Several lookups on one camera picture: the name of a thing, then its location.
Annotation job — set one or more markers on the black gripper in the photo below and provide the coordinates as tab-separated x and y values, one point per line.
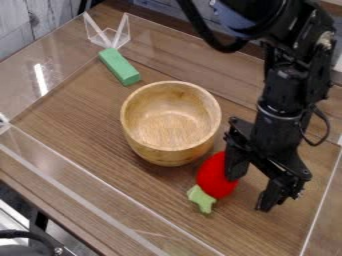
267	144

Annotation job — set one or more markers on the red plush strawberry toy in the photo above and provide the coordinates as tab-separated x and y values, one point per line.
211	186

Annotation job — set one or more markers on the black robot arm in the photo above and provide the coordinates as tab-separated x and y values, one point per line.
295	30

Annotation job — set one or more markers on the wooden bowl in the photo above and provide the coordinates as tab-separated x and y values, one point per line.
170	120

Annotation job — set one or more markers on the green foam block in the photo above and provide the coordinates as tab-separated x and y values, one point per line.
119	66

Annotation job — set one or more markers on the clear acrylic front wall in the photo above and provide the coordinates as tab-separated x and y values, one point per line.
116	225

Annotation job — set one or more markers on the black table frame bracket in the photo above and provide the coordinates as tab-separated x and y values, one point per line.
45	228

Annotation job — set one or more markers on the clear acrylic corner bracket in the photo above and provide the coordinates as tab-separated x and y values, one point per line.
107	38

